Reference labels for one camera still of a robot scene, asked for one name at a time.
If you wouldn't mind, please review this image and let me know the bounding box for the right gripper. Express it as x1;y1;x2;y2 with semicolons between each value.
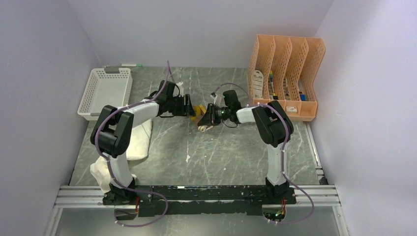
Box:
198;104;230;127

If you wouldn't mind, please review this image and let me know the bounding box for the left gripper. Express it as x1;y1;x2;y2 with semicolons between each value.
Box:
167;94;197;117

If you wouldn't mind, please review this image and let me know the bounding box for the yellow brown bear towel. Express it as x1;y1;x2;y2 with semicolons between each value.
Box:
190;105;214;132

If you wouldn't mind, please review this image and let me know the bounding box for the cream white towel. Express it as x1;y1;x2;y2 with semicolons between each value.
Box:
90;119;152;194

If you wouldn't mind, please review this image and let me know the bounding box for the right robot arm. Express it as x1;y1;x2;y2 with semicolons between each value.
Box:
198;90;294;204

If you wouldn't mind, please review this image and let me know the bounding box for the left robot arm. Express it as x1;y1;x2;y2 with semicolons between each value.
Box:
90;81;195;205

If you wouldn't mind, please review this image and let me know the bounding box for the green white marker pen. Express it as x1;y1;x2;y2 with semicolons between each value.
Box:
121;63;142;67

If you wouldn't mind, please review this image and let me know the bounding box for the white plastic basket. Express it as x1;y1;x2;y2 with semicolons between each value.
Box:
77;68;133;121

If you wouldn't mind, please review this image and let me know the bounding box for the orange file organizer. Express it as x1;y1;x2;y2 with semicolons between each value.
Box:
247;34;326;122

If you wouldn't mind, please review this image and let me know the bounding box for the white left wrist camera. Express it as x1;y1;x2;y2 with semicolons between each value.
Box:
176;82;184;96

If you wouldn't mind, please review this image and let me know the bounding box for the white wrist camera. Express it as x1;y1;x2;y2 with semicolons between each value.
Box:
210;92;223;107
176;82;184;96

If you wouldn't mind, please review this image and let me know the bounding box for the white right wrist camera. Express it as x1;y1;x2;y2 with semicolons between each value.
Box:
210;92;223;107

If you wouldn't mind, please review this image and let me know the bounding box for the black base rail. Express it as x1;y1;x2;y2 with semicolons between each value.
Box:
102;183;296;217

